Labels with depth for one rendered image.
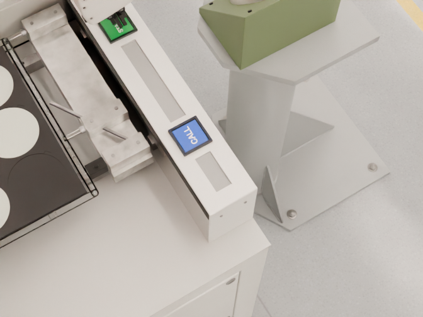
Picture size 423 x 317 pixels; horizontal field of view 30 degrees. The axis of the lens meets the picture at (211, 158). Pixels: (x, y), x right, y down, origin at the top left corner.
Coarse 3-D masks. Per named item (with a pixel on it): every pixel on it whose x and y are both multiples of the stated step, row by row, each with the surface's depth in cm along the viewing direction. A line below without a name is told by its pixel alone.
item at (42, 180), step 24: (0, 48) 148; (24, 96) 144; (48, 144) 140; (0, 168) 138; (24, 168) 138; (48, 168) 138; (72, 168) 138; (24, 192) 136; (48, 192) 136; (72, 192) 136; (24, 216) 134
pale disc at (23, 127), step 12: (12, 108) 143; (0, 120) 142; (12, 120) 142; (24, 120) 142; (36, 120) 142; (0, 132) 141; (12, 132) 141; (24, 132) 141; (36, 132) 141; (0, 144) 140; (12, 144) 140; (24, 144) 140; (0, 156) 139; (12, 156) 139
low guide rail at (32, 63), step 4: (36, 52) 154; (28, 56) 153; (32, 56) 153; (36, 56) 153; (24, 60) 153; (28, 60) 153; (32, 60) 153; (36, 60) 153; (40, 60) 153; (24, 64) 153; (28, 64) 153; (32, 64) 153; (36, 64) 154; (40, 64) 154; (16, 68) 152; (28, 68) 153; (32, 68) 154; (36, 68) 155; (40, 68) 155; (28, 72) 154; (32, 72) 155; (20, 76) 154
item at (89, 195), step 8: (88, 192) 136; (80, 200) 135; (88, 200) 136; (64, 208) 135; (72, 208) 135; (48, 216) 134; (56, 216) 134; (32, 224) 133; (40, 224) 134; (16, 232) 133; (24, 232) 133; (0, 240) 132; (8, 240) 132; (0, 248) 132
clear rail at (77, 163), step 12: (12, 48) 148; (24, 72) 146; (36, 96) 144; (48, 108) 143; (48, 120) 142; (60, 132) 141; (72, 156) 139; (84, 168) 138; (84, 180) 137; (96, 192) 136
